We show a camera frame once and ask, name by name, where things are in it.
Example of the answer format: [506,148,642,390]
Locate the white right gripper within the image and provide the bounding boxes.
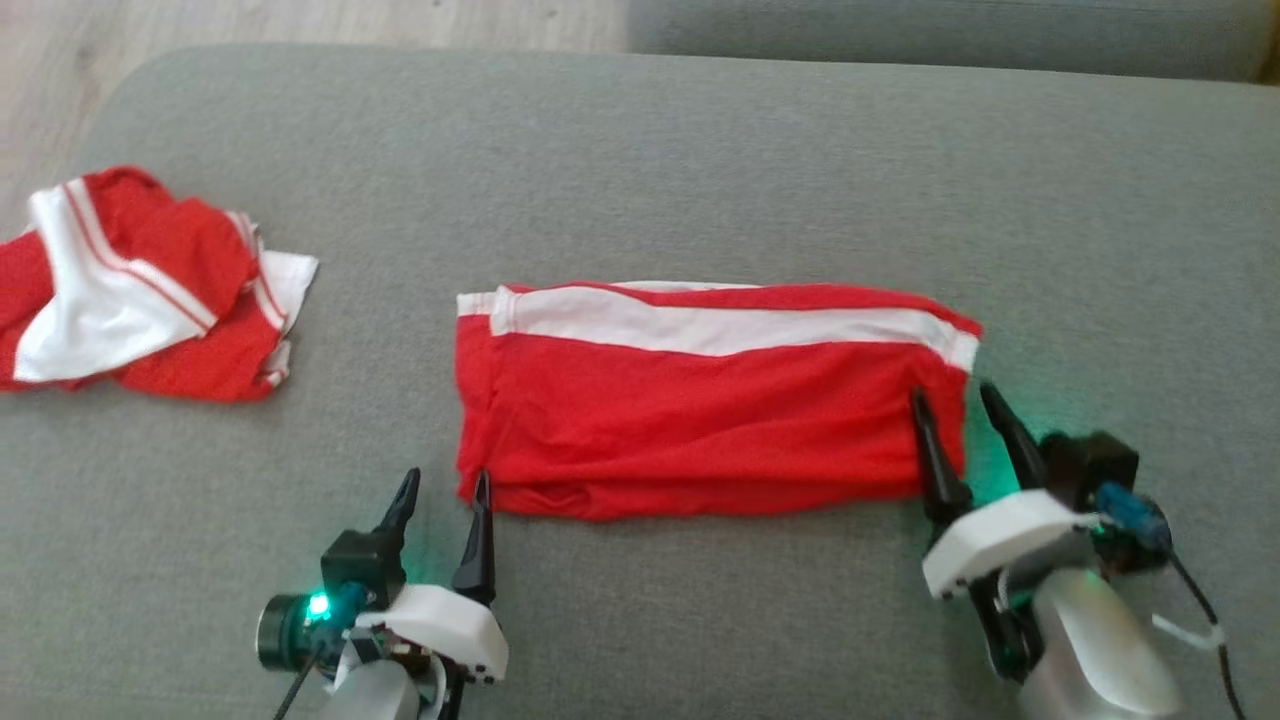
[910,383,1100,684]

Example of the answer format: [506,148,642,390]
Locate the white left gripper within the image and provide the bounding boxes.
[355,467,510,687]

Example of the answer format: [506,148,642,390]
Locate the red shorts with white stripe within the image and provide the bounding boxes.
[455,280,984,522]

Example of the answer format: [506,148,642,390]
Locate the red and white jersey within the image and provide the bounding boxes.
[0,165,321,405]

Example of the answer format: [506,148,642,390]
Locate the large grey sofa seat cushion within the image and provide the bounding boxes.
[0,42,1280,720]

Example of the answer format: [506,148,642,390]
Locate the white cable tie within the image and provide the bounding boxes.
[1150,613,1227,652]

